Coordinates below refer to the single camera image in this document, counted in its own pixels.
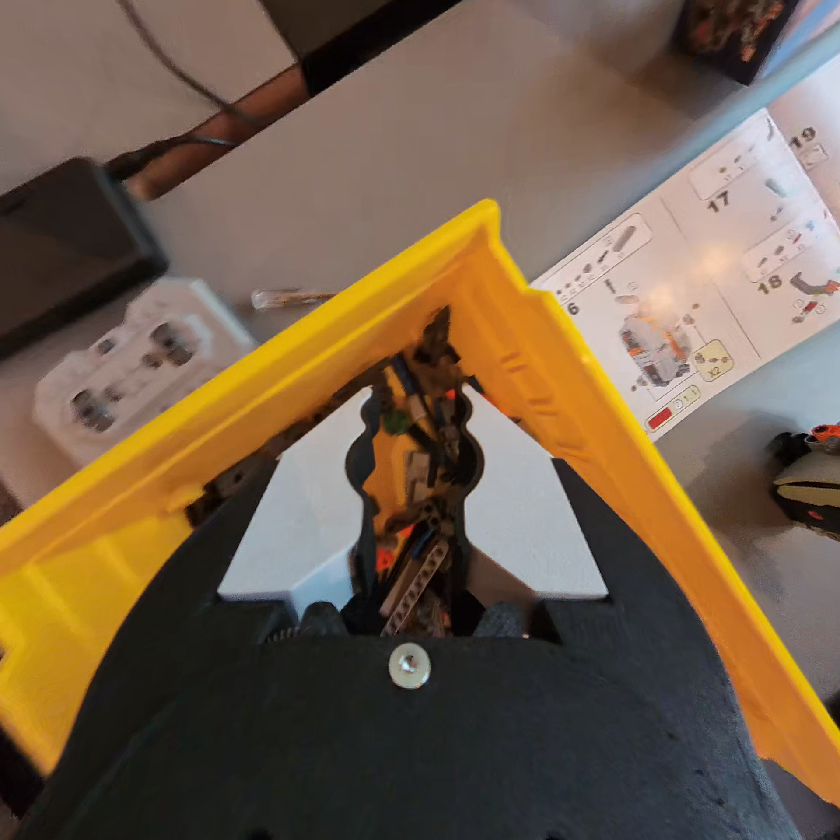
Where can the black flat box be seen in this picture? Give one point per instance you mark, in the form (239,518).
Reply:
(65,249)

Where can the yellow plastic bin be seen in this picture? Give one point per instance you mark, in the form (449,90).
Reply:
(558,367)

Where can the building instruction booklet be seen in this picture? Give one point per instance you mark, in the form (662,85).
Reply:
(722,275)

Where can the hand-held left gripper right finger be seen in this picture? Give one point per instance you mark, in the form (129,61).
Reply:
(531,518)

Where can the pile of building bricks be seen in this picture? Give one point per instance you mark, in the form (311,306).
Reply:
(426,564)

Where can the small clear plastic bag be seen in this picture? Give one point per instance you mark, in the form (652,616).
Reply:
(289,298)

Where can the partly built toy model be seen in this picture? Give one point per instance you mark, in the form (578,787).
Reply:
(807,485)

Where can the dark printed box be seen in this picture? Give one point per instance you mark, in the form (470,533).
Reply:
(735,33)

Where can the white plastic parts tray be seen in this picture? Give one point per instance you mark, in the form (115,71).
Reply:
(190,295)

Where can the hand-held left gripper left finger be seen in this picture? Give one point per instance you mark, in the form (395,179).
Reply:
(289,518)

